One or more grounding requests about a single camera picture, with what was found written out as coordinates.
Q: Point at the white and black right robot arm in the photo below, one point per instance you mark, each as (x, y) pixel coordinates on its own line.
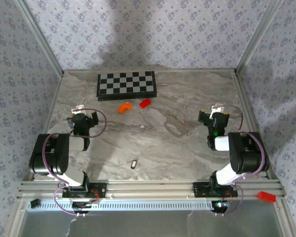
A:
(246, 153)

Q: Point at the orange curved plastic block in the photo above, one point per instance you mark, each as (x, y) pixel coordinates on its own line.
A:
(124, 107)

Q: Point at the black and white chessboard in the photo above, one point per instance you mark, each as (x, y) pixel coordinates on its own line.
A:
(125, 85)

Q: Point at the small red plastic block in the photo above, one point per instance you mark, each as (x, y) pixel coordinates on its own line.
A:
(145, 103)

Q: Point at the small circuit board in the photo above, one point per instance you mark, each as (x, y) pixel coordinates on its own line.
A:
(85, 205)
(220, 205)

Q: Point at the long red plastic block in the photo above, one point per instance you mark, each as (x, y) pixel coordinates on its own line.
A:
(267, 196)

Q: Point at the small black clip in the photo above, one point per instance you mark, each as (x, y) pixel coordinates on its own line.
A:
(35, 203)

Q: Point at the grey metal sheet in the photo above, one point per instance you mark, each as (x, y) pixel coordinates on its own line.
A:
(150, 224)

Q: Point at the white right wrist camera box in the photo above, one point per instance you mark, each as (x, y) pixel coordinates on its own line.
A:
(217, 107)

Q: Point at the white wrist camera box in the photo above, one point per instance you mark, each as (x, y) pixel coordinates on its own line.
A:
(78, 107)
(217, 107)

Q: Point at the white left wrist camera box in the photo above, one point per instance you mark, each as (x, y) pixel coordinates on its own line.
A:
(78, 107)

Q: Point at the thin aluminium side rail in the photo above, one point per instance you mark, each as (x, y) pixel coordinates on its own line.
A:
(47, 121)

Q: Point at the double aluminium side rail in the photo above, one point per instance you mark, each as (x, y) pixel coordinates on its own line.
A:
(246, 106)

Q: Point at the long aluminium edge rail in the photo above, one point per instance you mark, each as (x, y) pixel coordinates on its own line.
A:
(150, 70)

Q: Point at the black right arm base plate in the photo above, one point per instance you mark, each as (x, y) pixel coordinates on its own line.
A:
(199, 190)

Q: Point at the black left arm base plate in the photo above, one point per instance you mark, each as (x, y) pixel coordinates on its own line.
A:
(101, 190)

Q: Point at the aluminium frame post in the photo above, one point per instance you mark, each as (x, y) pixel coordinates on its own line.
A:
(259, 37)
(39, 39)

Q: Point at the aluminium mounting rail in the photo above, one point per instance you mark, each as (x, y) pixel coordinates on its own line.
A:
(150, 188)

